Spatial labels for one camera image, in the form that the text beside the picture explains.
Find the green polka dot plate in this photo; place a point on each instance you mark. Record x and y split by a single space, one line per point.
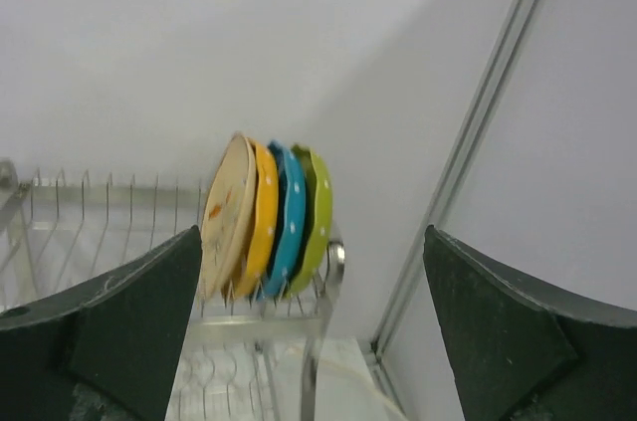
318 218

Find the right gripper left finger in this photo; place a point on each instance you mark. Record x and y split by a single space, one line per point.
107 348

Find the aluminium corner frame post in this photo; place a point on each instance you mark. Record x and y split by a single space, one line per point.
483 105

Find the blue polka dot plate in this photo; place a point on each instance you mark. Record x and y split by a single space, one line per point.
290 221

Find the orange polka dot plate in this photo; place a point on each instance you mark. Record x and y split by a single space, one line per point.
263 222

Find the beige bird plate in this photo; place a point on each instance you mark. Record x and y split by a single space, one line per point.
227 216

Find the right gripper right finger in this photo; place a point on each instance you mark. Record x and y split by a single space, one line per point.
521 348

